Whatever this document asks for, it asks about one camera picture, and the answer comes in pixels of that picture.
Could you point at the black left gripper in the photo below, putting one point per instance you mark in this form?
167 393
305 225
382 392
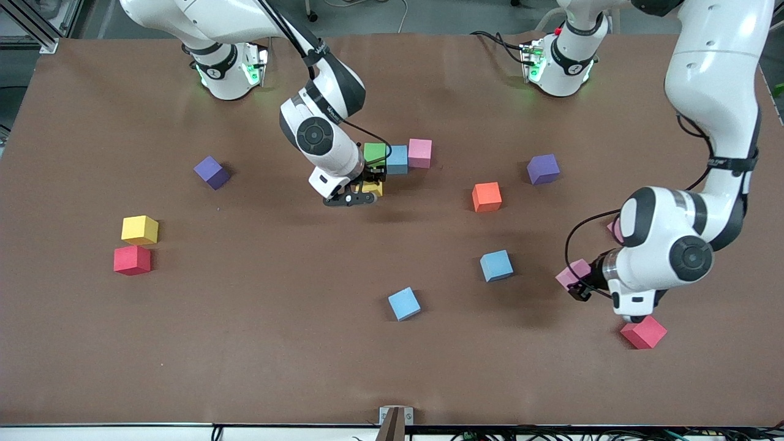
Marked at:
589 281

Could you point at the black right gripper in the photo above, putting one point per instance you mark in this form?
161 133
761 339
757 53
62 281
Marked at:
371 179

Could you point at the yellow foam cube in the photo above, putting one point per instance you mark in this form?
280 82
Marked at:
375 190
139 230

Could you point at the pink foam cube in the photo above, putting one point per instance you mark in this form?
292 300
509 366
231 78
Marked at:
614 231
571 274
419 153

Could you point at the green foam cube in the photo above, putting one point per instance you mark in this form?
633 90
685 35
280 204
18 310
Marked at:
373 152

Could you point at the red foam cube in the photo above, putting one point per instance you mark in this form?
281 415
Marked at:
646 335
131 260

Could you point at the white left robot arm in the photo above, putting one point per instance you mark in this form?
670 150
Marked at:
710 73

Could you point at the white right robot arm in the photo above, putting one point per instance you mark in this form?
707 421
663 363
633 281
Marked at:
334 156

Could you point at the light blue foam cube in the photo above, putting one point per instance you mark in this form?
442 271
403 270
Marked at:
398 160
496 266
404 304

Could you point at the orange foam cube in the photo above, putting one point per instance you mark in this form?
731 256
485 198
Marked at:
487 197

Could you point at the purple foam cube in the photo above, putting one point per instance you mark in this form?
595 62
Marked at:
543 169
212 173

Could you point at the black chair caster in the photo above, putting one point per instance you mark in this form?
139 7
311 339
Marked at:
313 16

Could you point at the small green plastic piece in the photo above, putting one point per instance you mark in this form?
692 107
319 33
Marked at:
778 90

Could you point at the metal table edge bracket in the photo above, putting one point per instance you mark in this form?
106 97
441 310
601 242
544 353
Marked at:
395 418

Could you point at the aluminium frame post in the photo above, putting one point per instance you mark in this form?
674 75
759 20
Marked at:
37 37

